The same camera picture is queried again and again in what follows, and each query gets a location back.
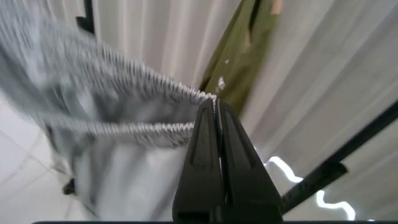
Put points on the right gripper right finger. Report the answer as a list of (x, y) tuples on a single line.
[(248, 186)]

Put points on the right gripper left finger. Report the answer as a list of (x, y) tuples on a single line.
[(199, 180)]

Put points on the black clothes rack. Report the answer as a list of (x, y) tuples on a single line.
[(314, 180)]

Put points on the pale grey garment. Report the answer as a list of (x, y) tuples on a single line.
[(124, 180)]

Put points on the green shirt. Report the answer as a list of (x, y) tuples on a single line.
[(236, 62)]

